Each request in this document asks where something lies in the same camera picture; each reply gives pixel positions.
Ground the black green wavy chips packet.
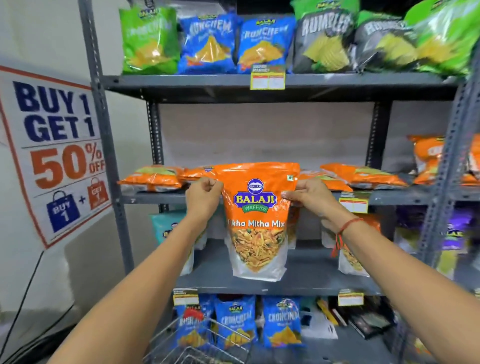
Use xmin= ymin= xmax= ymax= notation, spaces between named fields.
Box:
xmin=290 ymin=0 xmax=361 ymax=74
xmin=354 ymin=10 xmax=418 ymax=72

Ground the large orange snack mix pouch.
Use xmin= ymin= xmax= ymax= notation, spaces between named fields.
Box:
xmin=213 ymin=161 xmax=301 ymax=283

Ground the grey metal shelf rack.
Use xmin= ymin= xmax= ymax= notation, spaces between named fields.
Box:
xmin=78 ymin=0 xmax=466 ymax=364

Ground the yellow shelf price label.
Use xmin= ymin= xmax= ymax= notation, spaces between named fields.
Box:
xmin=339 ymin=191 xmax=371 ymax=215
xmin=173 ymin=288 xmax=200 ymax=307
xmin=250 ymin=65 xmax=287 ymax=91
xmin=338 ymin=289 xmax=365 ymax=307

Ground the person's right hand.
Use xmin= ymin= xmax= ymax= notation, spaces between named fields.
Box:
xmin=281 ymin=179 xmax=354 ymax=232

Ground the upright orange snack packet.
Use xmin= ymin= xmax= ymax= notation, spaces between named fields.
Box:
xmin=460 ymin=134 xmax=480 ymax=187
xmin=408 ymin=134 xmax=446 ymax=185

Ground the person's left hand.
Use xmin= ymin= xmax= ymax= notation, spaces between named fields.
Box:
xmin=185 ymin=177 xmax=225 ymax=226

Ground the white flat packet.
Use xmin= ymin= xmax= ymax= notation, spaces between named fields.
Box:
xmin=300 ymin=310 xmax=339 ymax=340

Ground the red thread bracelet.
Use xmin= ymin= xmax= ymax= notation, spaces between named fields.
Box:
xmin=331 ymin=217 xmax=365 ymax=258

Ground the grey slotted rack post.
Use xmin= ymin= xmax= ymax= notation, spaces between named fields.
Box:
xmin=397 ymin=41 xmax=480 ymax=364

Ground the blue triangle chips packet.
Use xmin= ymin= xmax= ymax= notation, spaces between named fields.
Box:
xmin=176 ymin=13 xmax=241 ymax=75
xmin=175 ymin=294 xmax=217 ymax=350
xmin=214 ymin=295 xmax=259 ymax=350
xmin=262 ymin=296 xmax=303 ymax=349
xmin=236 ymin=15 xmax=297 ymax=74

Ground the yellow slim packet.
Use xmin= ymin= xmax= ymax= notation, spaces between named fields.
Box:
xmin=316 ymin=297 xmax=339 ymax=326

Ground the person's left forearm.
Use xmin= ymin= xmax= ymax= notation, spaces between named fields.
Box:
xmin=48 ymin=214 xmax=211 ymax=364

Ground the green triangle chips packet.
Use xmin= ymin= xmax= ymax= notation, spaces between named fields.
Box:
xmin=119 ymin=5 xmax=181 ymax=75

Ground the teal snack pouch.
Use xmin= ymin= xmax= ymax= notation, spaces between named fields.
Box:
xmin=150 ymin=209 xmax=208 ymax=277

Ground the black cable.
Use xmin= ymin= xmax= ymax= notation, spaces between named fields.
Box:
xmin=0 ymin=250 xmax=76 ymax=355

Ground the person's right forearm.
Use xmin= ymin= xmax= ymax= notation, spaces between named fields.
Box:
xmin=330 ymin=219 xmax=480 ymax=364

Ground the black flat packet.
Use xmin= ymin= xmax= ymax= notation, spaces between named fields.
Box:
xmin=348 ymin=310 xmax=395 ymax=340

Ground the bright green chips packet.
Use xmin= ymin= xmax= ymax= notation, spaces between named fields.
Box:
xmin=404 ymin=0 xmax=480 ymax=78

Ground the flat orange snack packet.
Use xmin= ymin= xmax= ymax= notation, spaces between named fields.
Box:
xmin=298 ymin=170 xmax=354 ymax=193
xmin=178 ymin=166 xmax=219 ymax=184
xmin=320 ymin=163 xmax=410 ymax=190
xmin=117 ymin=164 xmax=184 ymax=193

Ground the white promotional offer poster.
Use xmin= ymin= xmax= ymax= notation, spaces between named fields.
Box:
xmin=0 ymin=64 xmax=113 ymax=250

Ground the purple snack packet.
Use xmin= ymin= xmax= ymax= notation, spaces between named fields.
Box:
xmin=441 ymin=209 xmax=476 ymax=252

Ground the wire shopping basket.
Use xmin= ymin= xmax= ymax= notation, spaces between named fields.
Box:
xmin=142 ymin=308 xmax=253 ymax=364

